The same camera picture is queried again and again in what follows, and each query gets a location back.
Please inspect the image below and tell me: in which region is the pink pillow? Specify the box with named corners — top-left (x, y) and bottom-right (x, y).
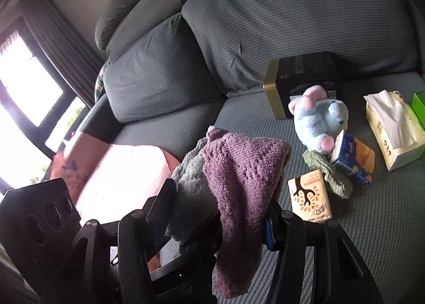
top-left (51, 131), bottom-right (181, 271)

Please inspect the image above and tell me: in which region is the yellow tree-print tissue packet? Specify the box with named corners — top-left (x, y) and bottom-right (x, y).
top-left (287, 169), bottom-right (333, 221)

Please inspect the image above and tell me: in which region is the grey sofa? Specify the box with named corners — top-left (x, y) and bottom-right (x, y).
top-left (50, 0), bottom-right (425, 304)

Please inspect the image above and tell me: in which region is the pale grey-blue towel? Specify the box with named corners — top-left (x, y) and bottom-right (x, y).
top-left (164, 138), bottom-right (220, 241)

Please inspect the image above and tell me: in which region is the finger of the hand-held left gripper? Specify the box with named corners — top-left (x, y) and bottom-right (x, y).
top-left (149, 214), bottom-right (221, 282)

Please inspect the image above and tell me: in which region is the purple knitted cloth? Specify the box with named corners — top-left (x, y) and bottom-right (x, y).
top-left (202, 126), bottom-right (293, 298)

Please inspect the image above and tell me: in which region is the black box with gold side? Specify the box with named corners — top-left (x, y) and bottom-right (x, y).
top-left (262, 51), bottom-right (341, 120)

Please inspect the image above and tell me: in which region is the blue orange tissue pack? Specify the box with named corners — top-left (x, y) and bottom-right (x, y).
top-left (330, 129), bottom-right (376, 186)

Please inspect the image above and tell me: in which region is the white tissue pack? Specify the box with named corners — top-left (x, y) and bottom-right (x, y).
top-left (363, 90), bottom-right (425, 172)

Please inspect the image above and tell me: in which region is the window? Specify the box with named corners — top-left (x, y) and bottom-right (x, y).
top-left (0, 32), bottom-right (90, 185)

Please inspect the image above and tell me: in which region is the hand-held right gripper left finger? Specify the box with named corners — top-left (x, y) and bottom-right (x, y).
top-left (36, 178), bottom-right (178, 304)

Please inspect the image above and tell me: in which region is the blue plush toy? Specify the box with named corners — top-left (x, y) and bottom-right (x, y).
top-left (288, 86), bottom-right (349, 153)

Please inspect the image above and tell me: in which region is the grey curtain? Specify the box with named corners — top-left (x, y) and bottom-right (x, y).
top-left (18, 0), bottom-right (107, 108)

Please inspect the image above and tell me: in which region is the green knitted cloth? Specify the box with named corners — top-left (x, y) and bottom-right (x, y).
top-left (301, 149), bottom-right (353, 199)

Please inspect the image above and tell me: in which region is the green box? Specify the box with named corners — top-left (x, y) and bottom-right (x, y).
top-left (411, 91), bottom-right (425, 119)

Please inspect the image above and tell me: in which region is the floral cushion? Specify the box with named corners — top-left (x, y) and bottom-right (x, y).
top-left (95, 65), bottom-right (110, 103)

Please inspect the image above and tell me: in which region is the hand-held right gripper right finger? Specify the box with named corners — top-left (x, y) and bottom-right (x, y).
top-left (262, 198), bottom-right (382, 304)

